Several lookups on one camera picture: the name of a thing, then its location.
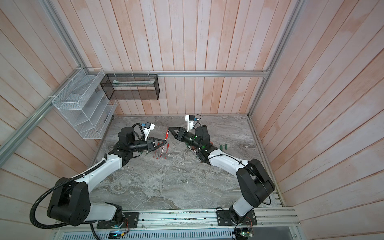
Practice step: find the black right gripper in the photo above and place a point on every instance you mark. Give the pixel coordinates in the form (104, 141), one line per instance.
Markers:
(182, 134)

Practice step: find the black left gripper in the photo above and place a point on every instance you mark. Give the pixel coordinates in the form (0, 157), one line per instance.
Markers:
(151, 144)

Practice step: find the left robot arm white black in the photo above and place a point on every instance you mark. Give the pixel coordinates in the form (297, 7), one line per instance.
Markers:
(70, 201)

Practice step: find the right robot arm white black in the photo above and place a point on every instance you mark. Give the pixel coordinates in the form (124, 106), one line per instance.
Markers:
(254, 181)

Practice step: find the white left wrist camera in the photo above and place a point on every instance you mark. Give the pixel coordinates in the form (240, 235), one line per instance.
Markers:
(145, 129)

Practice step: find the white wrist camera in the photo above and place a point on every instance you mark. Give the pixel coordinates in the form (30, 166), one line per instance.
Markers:
(191, 122)
(145, 129)

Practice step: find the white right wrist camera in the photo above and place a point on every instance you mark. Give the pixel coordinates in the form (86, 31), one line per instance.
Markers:
(191, 122)

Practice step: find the black mesh wall basket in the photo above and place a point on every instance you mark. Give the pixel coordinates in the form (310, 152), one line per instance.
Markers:
(131, 87)

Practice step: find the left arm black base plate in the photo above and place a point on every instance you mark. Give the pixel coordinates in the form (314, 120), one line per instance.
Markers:
(124, 220)

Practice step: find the white mesh wall shelf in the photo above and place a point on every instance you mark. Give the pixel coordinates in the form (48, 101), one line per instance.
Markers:
(84, 104)

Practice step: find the horizontal aluminium wall rail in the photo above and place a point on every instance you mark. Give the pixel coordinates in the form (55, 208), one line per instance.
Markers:
(187, 74)

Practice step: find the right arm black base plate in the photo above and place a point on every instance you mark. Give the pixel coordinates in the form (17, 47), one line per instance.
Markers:
(229, 218)

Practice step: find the left aluminium wall rail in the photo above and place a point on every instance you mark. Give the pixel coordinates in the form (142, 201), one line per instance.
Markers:
(21, 134)

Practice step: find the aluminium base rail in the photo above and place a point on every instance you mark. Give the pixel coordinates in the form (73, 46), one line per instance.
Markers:
(207, 219)

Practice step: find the right aluminium wall rail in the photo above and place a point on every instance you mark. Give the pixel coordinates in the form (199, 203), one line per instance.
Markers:
(278, 33)

